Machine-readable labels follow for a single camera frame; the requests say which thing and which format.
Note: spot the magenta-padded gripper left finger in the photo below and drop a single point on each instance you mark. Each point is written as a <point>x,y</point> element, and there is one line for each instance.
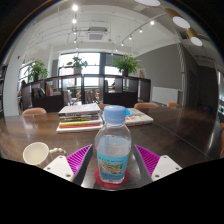
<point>60,166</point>

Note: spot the magazine with blue patch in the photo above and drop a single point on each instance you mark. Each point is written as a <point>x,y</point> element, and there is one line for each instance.
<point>140,117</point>

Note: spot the large potted green plant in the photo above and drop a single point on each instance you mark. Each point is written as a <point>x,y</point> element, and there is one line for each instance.
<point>126,64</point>

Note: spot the group of orange chairs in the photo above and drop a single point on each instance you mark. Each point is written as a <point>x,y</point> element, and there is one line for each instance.
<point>34,111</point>

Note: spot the potted plant in white pot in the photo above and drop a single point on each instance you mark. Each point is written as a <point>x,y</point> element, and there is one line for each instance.
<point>77,62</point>

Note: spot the white board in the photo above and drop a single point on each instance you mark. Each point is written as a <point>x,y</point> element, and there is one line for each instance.
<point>165,95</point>

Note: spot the bushy potted green plant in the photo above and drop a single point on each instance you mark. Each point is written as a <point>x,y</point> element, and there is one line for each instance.
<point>36,70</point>

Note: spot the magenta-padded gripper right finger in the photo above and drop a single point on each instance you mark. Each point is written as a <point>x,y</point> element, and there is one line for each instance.
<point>165,166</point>

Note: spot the low black shelf unit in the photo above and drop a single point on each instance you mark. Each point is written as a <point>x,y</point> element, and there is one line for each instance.
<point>50,101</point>

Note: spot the group of ceiling spotlights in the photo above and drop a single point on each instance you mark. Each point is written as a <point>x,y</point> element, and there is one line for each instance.
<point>75,7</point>

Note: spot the cream ceramic mug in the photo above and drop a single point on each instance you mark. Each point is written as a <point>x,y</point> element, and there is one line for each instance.
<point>35,154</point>

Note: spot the group of round ceiling panels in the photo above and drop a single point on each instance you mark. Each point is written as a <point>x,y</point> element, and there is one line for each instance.
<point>181,22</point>

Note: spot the clear water bottle blue cap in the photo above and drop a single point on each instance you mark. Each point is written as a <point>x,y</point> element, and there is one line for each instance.
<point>113,150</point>

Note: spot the stack of books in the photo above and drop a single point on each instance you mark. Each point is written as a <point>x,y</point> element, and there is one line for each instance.
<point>78,115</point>

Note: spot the ceiling air conditioner unit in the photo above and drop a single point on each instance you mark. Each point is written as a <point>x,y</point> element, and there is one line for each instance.
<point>96,36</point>

